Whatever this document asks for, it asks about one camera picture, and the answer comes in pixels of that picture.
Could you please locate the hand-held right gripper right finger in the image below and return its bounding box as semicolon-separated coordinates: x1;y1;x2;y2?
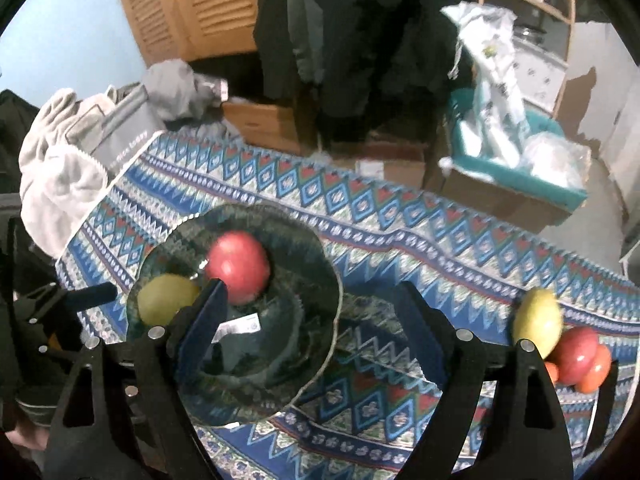
392;281;576;480

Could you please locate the large orange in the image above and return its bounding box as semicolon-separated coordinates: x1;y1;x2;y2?
577;345;613;394

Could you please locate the yellow-green pear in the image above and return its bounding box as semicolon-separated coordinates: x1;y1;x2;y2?
136;275;201;327
512;287;565;360

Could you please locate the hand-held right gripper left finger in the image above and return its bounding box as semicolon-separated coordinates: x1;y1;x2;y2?
42;279;231;480

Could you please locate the white towel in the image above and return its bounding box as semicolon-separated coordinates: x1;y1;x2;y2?
19;87;118;258

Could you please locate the black hanging jacket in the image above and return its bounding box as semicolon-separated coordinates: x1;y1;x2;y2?
252;0;476;136

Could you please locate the red apple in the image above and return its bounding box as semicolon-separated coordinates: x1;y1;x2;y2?
550;326;601;386
205;231;272;306

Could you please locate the grey cloth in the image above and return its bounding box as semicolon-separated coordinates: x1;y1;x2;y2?
140;59;231;121

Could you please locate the large cardboard box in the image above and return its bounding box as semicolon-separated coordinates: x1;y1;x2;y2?
425;125;576;233

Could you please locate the teal box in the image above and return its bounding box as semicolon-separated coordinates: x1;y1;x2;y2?
440;87;588;211

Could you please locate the wooden shelf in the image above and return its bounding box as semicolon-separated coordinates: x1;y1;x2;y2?
477;0;578;116

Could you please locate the blue patterned tablecloth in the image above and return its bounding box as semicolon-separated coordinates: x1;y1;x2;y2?
54;130;640;480

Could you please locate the grey bag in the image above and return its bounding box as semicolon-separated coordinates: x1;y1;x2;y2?
65;85;166;168

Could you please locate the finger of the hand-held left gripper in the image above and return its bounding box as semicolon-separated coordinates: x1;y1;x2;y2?
64;281;119;307

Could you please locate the white patterned cabinet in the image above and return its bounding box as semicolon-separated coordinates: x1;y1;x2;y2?
512;40;568;111

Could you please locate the clear plastic bag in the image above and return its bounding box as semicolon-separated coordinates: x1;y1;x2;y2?
520;132;593;191

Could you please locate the wooden louvered door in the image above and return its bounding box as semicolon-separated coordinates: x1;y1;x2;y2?
110;0;261;61

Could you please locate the white rice bag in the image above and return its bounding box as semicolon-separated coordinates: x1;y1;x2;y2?
440;2;531;166

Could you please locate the person's left hand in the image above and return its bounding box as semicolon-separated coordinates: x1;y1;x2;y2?
0;427;48;466

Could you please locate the dark green glass bowl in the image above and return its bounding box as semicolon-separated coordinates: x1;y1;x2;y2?
125;204;345;428

